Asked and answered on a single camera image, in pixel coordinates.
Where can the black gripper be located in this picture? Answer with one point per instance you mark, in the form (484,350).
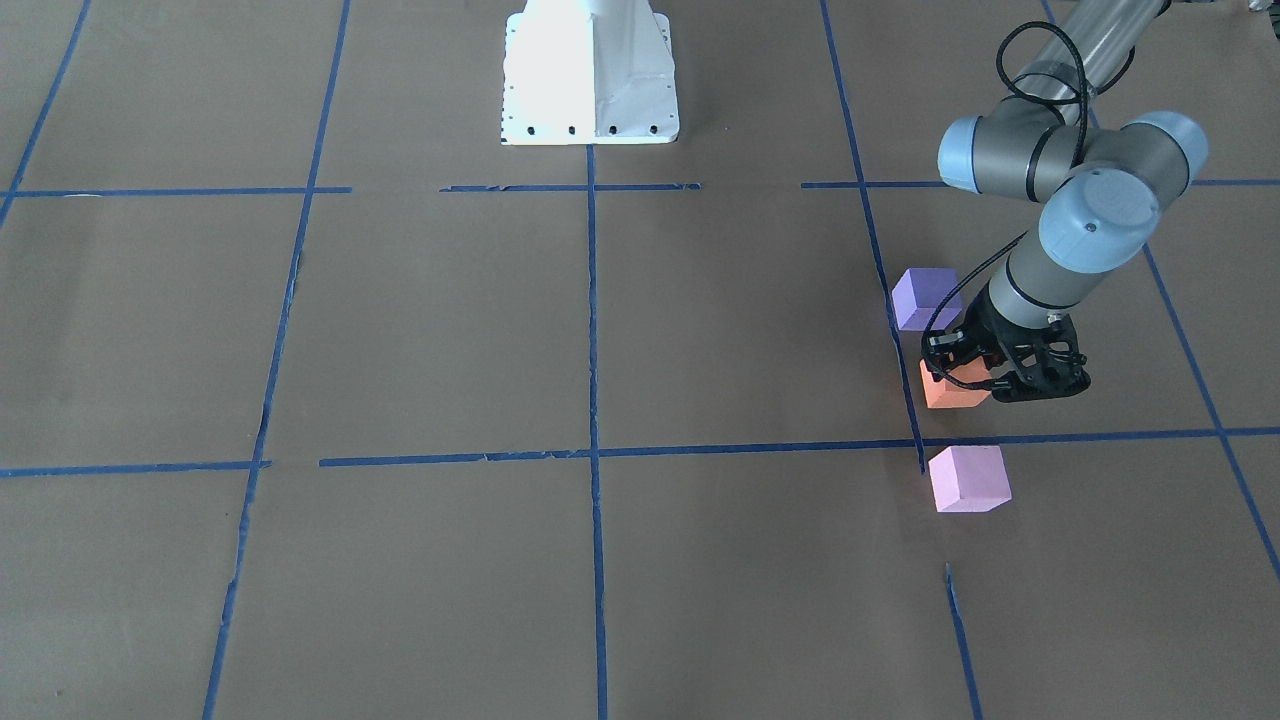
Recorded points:
(984,327)

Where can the orange foam cube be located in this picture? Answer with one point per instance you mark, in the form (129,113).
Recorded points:
(942,394)

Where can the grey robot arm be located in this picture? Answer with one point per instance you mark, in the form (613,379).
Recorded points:
(1102,194)

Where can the purple foam cube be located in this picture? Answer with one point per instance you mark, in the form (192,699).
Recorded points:
(919,292)

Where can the pink foam cube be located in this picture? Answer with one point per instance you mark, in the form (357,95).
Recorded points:
(969,479)

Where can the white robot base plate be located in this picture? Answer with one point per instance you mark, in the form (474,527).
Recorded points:
(588,73)

